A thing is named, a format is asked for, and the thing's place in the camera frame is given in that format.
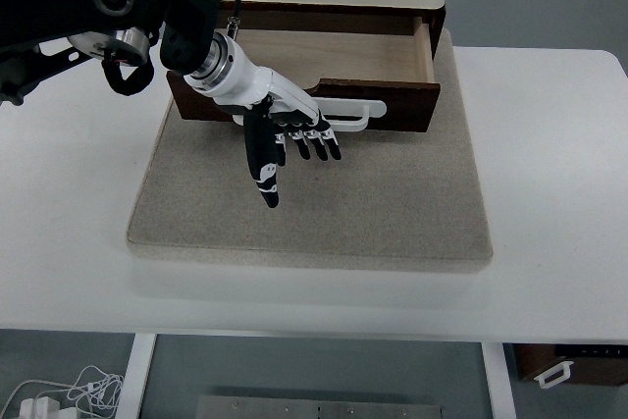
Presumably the white power adapter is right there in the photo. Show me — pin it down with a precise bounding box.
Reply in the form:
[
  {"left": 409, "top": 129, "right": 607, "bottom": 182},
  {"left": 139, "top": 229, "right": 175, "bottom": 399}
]
[{"left": 18, "top": 394, "right": 63, "bottom": 419}]

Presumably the dark wood drawer white handle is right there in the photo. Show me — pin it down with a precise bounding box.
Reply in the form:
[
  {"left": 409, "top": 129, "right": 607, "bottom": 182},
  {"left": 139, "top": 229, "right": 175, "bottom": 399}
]
[{"left": 165, "top": 15, "right": 442, "bottom": 135}]

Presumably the white cable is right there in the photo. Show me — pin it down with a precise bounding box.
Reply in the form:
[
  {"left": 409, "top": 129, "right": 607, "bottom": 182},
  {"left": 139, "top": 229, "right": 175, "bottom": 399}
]
[{"left": 0, "top": 364, "right": 126, "bottom": 419}]

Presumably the grey fabric mat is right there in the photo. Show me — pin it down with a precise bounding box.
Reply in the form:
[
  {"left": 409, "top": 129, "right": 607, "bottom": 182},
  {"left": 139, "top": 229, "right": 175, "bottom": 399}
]
[{"left": 126, "top": 28, "right": 495, "bottom": 276}]

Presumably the spare brown drawer white handle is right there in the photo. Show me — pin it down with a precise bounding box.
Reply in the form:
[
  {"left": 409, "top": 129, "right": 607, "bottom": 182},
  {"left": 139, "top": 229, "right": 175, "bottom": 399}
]
[{"left": 512, "top": 343, "right": 628, "bottom": 391}]

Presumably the white table leg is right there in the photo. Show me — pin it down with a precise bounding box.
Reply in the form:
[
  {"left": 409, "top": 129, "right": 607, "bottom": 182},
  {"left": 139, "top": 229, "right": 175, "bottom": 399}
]
[
  {"left": 116, "top": 334, "right": 158, "bottom": 419},
  {"left": 480, "top": 342, "right": 517, "bottom": 419}
]

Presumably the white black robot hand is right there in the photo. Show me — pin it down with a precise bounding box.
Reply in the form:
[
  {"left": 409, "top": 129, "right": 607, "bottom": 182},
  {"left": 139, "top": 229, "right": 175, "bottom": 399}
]
[{"left": 188, "top": 39, "right": 343, "bottom": 210}]

